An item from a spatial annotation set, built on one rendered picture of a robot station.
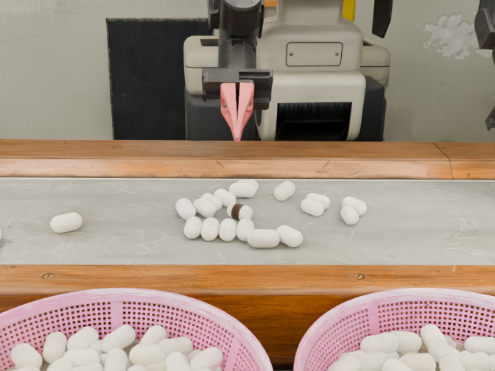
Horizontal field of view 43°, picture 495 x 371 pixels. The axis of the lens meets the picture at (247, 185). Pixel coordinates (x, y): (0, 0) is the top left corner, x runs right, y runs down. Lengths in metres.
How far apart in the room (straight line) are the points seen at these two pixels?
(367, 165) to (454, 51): 2.12
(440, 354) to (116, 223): 0.42
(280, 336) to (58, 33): 2.30
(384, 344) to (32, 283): 0.33
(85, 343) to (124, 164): 0.42
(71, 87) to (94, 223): 2.06
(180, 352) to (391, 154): 0.54
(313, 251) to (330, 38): 0.73
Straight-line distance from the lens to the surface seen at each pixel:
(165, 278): 0.62
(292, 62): 1.38
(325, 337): 0.56
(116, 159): 0.96
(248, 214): 0.78
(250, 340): 0.53
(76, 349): 0.58
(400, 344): 0.59
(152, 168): 0.94
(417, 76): 3.00
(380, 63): 1.70
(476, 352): 0.60
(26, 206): 0.87
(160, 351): 0.56
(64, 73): 2.83
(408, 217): 0.84
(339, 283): 0.62
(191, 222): 0.74
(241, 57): 0.92
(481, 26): 0.98
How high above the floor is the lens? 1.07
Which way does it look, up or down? 22 degrees down
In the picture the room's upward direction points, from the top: 1 degrees clockwise
